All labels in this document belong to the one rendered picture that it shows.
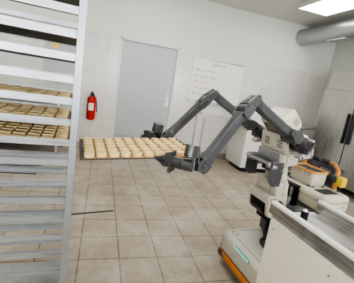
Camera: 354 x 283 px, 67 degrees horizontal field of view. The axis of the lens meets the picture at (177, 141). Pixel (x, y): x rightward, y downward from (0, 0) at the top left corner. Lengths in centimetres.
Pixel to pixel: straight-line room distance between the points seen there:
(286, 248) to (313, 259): 14
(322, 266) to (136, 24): 475
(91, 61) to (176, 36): 162
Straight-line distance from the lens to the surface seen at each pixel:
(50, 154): 171
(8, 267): 206
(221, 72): 564
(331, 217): 154
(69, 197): 131
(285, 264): 134
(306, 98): 680
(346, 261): 114
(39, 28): 124
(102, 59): 517
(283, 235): 133
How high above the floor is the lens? 136
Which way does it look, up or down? 11 degrees down
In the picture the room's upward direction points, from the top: 9 degrees clockwise
